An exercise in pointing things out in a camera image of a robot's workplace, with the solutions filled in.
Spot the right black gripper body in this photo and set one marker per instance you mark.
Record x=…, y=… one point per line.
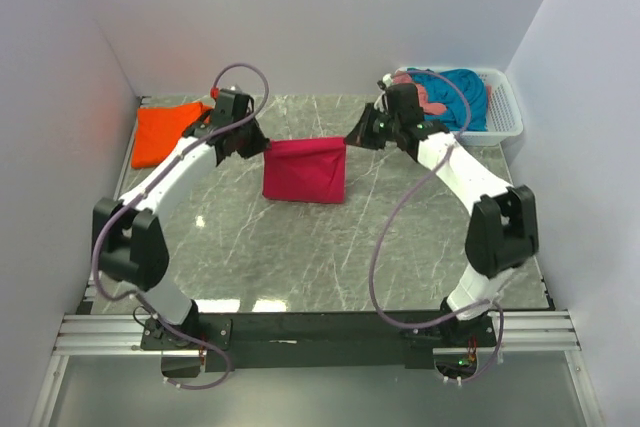
x=385, y=126

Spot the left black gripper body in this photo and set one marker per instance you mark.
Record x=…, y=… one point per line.
x=245, y=132

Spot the magenta t shirt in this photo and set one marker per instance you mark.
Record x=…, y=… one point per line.
x=306, y=170

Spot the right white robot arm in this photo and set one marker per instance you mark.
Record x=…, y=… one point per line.
x=502, y=232

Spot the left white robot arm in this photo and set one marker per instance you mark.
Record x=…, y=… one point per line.
x=129, y=245

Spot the salmon pink t shirt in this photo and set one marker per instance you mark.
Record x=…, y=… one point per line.
x=429, y=108

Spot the teal t shirt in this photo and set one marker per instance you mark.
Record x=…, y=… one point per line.
x=463, y=93

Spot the folded orange t shirt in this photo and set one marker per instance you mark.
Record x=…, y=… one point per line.
x=158, y=131

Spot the white plastic laundry basket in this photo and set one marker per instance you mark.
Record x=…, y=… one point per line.
x=503, y=116

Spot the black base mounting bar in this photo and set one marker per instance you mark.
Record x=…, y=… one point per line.
x=306, y=340

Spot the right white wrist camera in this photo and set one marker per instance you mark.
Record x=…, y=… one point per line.
x=385, y=82

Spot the aluminium frame rail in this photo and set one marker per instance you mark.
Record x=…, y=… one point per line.
x=114, y=335

